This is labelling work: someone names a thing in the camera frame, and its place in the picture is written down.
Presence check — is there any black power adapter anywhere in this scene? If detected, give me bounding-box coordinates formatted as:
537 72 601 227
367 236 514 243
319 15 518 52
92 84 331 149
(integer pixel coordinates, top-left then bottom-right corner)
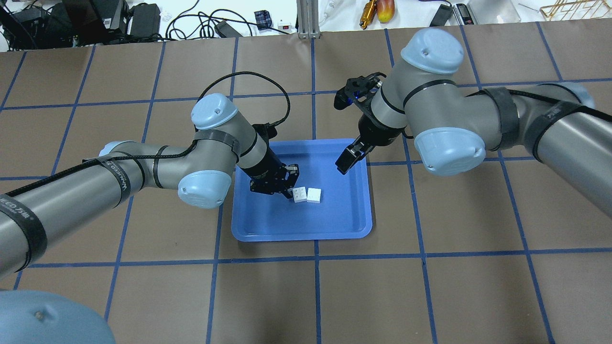
430 4 453 27

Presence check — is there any gold metal tool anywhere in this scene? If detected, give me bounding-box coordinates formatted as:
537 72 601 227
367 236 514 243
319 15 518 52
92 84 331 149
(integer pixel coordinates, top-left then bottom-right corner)
359 0 376 29

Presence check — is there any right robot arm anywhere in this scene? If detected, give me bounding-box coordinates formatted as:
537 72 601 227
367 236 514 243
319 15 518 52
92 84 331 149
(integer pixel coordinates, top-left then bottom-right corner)
334 27 612 215

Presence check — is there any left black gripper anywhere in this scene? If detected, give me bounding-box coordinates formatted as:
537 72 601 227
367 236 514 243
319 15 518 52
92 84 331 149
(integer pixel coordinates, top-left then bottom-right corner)
238 123 300 199

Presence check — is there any gold wire rack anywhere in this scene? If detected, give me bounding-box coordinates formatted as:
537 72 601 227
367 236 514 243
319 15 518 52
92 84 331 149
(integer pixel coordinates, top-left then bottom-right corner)
538 0 612 22

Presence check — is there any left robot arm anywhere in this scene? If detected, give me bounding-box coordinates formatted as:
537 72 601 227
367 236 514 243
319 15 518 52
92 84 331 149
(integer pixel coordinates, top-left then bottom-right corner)
1 93 299 344

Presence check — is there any clear plastic container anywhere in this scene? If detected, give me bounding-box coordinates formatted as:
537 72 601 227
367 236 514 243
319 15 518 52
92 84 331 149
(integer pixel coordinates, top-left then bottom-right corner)
466 0 522 25

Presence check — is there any aluminium frame post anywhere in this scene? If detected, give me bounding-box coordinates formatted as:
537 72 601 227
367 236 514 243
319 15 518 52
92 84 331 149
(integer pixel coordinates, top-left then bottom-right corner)
295 0 321 40

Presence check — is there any red yellow mango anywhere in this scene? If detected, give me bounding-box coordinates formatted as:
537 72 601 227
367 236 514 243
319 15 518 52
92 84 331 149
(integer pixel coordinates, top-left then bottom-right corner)
376 0 396 23

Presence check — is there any black braided cable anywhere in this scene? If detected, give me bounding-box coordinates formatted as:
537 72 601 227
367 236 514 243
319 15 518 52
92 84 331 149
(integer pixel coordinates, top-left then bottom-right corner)
0 72 292 199

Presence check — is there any blue plastic tray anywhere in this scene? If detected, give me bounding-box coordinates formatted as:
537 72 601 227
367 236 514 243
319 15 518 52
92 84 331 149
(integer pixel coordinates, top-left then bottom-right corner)
231 139 373 242

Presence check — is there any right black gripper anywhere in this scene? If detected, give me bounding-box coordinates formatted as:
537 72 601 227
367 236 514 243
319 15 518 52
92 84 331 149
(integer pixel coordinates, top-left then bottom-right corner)
334 72 411 175

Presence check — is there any white block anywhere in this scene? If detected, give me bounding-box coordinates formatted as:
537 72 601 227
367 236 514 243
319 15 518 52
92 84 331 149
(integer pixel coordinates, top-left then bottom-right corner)
306 188 323 204
292 187 308 203

